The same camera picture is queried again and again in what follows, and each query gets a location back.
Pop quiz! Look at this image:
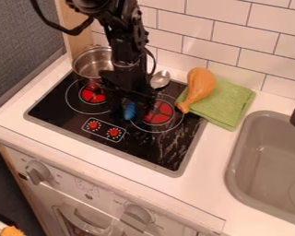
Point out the silver pot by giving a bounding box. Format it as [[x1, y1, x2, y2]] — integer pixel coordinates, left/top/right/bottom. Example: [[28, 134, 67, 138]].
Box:
[[69, 44, 116, 81]]

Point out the toy sink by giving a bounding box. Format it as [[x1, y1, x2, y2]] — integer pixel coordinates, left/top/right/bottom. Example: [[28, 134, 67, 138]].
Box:
[[223, 110, 295, 229]]

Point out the green cloth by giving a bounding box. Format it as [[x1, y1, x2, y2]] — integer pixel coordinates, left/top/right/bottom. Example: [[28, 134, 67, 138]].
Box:
[[173, 77, 257, 133]]

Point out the orange toy chicken drumstick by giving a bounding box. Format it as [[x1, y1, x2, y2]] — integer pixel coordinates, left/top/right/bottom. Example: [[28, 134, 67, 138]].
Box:
[[174, 66, 218, 114]]

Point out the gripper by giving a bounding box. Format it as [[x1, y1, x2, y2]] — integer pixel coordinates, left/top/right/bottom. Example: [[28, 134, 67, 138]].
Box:
[[97, 61, 158, 123]]

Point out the blue spoon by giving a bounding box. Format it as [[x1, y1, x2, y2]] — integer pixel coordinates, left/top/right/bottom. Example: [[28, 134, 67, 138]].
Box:
[[121, 69, 172, 122]]

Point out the yellow toy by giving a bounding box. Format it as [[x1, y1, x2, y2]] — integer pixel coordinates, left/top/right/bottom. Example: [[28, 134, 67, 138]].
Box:
[[0, 225, 28, 236]]

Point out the toy stove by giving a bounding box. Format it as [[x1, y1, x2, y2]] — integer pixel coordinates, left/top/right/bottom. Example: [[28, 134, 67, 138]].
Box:
[[23, 69, 209, 179]]

